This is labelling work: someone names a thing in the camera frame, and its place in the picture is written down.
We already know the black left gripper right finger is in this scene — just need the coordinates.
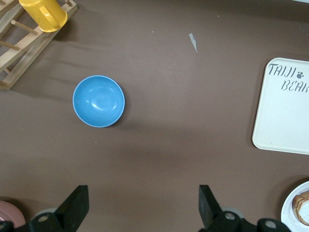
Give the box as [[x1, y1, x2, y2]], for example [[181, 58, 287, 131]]
[[198, 185, 258, 232]]

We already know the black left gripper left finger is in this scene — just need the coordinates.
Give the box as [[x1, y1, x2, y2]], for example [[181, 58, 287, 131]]
[[28, 185, 89, 232]]

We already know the white round plate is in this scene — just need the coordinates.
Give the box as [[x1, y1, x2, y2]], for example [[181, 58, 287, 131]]
[[280, 180, 309, 232]]

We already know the white sandwich filling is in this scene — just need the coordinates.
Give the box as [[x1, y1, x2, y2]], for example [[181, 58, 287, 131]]
[[298, 197, 309, 223]]

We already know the pink bowl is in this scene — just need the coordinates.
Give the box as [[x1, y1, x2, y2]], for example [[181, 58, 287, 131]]
[[0, 200, 26, 226]]

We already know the toasted bread slice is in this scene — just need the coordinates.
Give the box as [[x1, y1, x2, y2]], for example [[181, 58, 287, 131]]
[[292, 190, 309, 226]]

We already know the blue bowl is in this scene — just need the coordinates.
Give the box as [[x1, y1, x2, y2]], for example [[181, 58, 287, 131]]
[[72, 75, 126, 128]]

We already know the cream tray with bear print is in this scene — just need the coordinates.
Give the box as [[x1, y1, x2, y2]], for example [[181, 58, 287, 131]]
[[252, 57, 309, 155]]

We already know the wooden peg drying rack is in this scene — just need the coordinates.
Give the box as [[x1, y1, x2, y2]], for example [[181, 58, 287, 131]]
[[0, 0, 79, 91]]

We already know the small grey paper scrap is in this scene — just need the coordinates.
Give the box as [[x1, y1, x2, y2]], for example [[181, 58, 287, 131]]
[[188, 32, 198, 53]]

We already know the yellow plastic cup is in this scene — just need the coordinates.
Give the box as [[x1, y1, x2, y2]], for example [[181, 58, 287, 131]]
[[18, 0, 68, 33]]

